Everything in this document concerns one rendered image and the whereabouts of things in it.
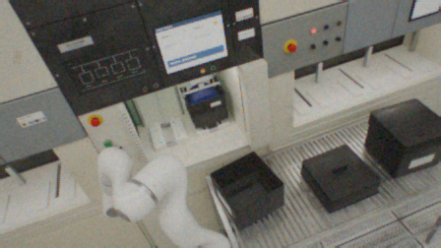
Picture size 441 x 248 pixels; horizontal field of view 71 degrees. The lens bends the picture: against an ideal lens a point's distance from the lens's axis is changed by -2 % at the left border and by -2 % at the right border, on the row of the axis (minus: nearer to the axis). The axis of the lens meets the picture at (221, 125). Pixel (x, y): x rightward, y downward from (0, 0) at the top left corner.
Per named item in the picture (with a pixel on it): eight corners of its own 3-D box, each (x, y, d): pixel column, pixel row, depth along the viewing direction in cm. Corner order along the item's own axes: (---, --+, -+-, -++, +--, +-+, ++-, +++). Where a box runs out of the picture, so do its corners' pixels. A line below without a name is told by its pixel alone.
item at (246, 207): (214, 193, 174) (209, 173, 162) (256, 170, 181) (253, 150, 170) (239, 231, 154) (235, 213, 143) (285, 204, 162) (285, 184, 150)
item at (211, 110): (194, 134, 191) (182, 93, 170) (186, 115, 205) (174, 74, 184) (231, 121, 194) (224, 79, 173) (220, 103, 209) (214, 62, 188)
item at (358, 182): (329, 214, 154) (332, 199, 146) (298, 172, 176) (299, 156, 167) (379, 192, 159) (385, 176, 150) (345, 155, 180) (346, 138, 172)
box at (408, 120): (394, 180, 163) (406, 147, 146) (361, 144, 184) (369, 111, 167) (441, 163, 166) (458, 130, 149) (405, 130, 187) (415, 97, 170)
